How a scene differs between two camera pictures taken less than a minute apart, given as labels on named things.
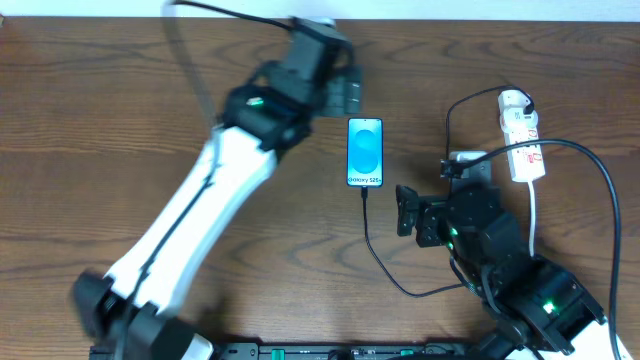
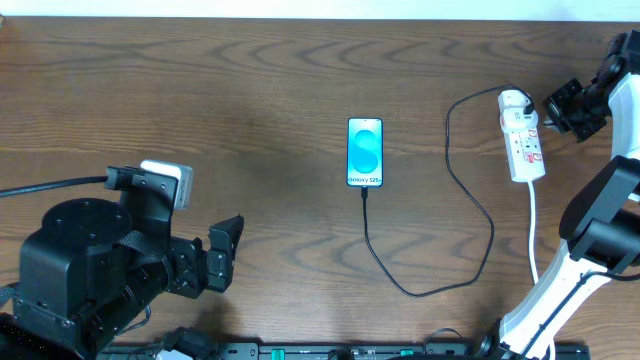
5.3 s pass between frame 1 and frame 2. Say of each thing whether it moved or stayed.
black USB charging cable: stayed
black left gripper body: moved
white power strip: stayed
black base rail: stayed
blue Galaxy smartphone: stayed
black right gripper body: moved
